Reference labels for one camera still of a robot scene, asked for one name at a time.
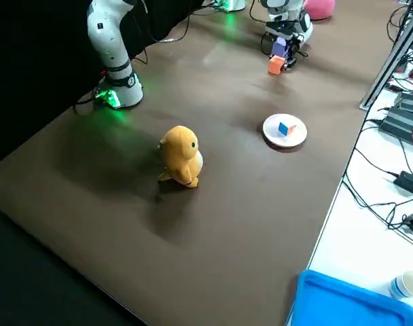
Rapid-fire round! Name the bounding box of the aluminium frame post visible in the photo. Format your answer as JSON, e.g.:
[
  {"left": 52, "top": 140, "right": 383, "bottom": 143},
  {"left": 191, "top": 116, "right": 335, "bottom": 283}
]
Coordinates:
[{"left": 359, "top": 10, "right": 413, "bottom": 110}]

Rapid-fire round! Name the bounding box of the orange foam square block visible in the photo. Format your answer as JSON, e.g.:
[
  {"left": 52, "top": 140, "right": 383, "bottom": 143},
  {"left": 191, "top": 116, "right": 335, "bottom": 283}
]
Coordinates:
[{"left": 268, "top": 55, "right": 287, "bottom": 75}]

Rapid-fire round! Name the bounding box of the black power brick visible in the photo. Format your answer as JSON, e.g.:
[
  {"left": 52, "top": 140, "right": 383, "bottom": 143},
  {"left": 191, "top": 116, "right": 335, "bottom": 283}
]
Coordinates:
[
  {"left": 393, "top": 91, "right": 413, "bottom": 117},
  {"left": 378, "top": 105, "right": 413, "bottom": 149}
]

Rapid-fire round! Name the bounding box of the purple foam square block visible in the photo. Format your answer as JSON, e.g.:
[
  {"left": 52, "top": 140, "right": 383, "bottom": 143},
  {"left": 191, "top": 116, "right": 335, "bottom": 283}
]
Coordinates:
[{"left": 272, "top": 36, "right": 290, "bottom": 58}]

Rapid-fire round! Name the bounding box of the blue plastic tray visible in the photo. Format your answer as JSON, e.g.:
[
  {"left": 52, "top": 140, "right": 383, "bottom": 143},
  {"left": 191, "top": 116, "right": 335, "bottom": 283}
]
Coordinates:
[{"left": 290, "top": 270, "right": 413, "bottom": 326}]

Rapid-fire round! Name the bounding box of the black desk cable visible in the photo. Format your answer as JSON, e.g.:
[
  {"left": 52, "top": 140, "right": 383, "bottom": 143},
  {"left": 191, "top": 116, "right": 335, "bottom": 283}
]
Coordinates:
[{"left": 342, "top": 145, "right": 413, "bottom": 235}]

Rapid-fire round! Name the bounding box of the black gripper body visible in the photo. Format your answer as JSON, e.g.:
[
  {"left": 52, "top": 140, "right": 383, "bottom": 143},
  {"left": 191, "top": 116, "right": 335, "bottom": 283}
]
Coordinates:
[{"left": 281, "top": 33, "right": 301, "bottom": 62}]

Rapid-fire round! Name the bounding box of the white round plate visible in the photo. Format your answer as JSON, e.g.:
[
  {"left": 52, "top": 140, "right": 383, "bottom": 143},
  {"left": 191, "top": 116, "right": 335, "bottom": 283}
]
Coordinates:
[{"left": 262, "top": 113, "right": 308, "bottom": 148}]

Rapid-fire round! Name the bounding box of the small colourful puzzle cube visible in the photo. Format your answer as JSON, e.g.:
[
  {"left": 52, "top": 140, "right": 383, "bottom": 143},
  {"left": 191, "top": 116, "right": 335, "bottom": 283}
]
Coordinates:
[{"left": 278, "top": 122, "right": 300, "bottom": 138}]

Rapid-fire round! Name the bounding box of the pink plush toy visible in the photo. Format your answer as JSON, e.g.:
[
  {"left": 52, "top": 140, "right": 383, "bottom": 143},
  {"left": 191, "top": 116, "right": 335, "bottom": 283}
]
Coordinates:
[{"left": 304, "top": 0, "right": 337, "bottom": 21}]

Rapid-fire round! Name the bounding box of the black base power cable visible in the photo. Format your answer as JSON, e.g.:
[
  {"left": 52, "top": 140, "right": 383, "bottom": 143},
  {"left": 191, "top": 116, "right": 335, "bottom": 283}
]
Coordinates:
[{"left": 73, "top": 86, "right": 107, "bottom": 117}]

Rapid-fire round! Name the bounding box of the paper cup with blue print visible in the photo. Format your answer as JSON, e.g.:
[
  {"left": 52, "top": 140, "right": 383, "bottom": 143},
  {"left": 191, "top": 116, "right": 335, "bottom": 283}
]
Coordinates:
[{"left": 389, "top": 270, "right": 413, "bottom": 302}]

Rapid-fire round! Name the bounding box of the yellow duck plush toy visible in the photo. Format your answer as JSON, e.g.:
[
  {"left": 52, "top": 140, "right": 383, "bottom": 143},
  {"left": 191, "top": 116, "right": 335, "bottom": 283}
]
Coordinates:
[{"left": 157, "top": 125, "right": 204, "bottom": 189}]

